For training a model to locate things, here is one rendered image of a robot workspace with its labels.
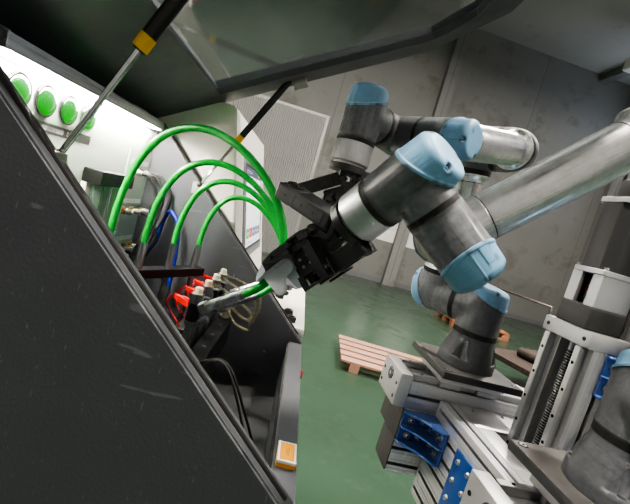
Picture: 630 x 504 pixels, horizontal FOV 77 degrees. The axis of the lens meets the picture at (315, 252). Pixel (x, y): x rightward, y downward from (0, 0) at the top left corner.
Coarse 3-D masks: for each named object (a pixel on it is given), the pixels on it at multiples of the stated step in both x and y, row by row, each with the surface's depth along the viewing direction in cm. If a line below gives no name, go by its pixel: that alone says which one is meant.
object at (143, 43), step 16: (176, 0) 43; (160, 16) 44; (144, 32) 44; (160, 32) 44; (144, 48) 44; (128, 64) 45; (112, 80) 45; (96, 112) 46; (80, 128) 46; (64, 144) 46; (64, 160) 47
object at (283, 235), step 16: (176, 128) 72; (192, 128) 71; (208, 128) 70; (240, 144) 68; (256, 160) 67; (128, 176) 76; (272, 192) 65; (112, 208) 78; (112, 224) 78; (256, 288) 66
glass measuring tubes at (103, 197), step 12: (84, 168) 78; (96, 168) 81; (84, 180) 78; (96, 180) 78; (108, 180) 81; (120, 180) 86; (132, 180) 91; (96, 192) 79; (108, 192) 83; (96, 204) 80; (108, 204) 87; (108, 216) 87
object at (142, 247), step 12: (180, 168) 85; (192, 168) 85; (228, 168) 85; (168, 180) 85; (252, 180) 85; (264, 192) 86; (156, 204) 86; (276, 216) 86; (144, 228) 86; (144, 240) 86; (144, 252) 87; (252, 300) 88
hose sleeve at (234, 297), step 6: (228, 294) 69; (234, 294) 68; (240, 294) 67; (210, 300) 70; (216, 300) 69; (222, 300) 69; (228, 300) 68; (234, 300) 68; (240, 300) 68; (210, 306) 69; (216, 306) 69; (222, 306) 69
